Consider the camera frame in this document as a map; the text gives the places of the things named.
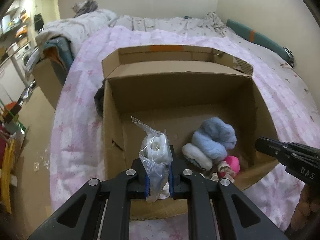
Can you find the teal pillow with orange stripe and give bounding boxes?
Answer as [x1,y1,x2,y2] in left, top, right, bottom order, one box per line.
[226,19,295,68]

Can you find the open cardboard box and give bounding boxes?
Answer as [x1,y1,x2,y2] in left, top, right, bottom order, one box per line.
[101,44,279,222]

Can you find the light blue fluffy socks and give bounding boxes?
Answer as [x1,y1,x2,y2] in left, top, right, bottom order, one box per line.
[182,117,237,171]

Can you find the clear plastic packaging on floor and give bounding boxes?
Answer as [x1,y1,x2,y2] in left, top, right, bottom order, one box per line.
[34,148,50,172]

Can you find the clear plastic bag with item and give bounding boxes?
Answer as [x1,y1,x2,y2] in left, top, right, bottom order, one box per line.
[131,117,173,202]

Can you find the white washing machine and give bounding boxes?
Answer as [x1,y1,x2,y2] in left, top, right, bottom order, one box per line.
[13,42,33,81]

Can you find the pink bow patterned bedspread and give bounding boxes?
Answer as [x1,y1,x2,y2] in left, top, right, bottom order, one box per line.
[49,26,320,240]

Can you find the dark striped garment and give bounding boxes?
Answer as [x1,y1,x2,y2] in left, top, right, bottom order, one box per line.
[94,86,104,117]

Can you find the grey tabby cat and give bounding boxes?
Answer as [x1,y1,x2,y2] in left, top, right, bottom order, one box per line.
[72,0,98,17]

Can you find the grey white crumpled duvet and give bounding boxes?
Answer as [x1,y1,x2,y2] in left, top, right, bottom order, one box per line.
[35,9,226,56]

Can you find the black hanging garment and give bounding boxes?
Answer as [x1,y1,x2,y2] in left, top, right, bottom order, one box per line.
[34,14,44,33]

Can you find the person right hand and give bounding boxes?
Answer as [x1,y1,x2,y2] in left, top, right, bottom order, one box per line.
[290,184,319,231]

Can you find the bright pink sock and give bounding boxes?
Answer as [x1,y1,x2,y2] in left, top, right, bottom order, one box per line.
[223,155,240,177]

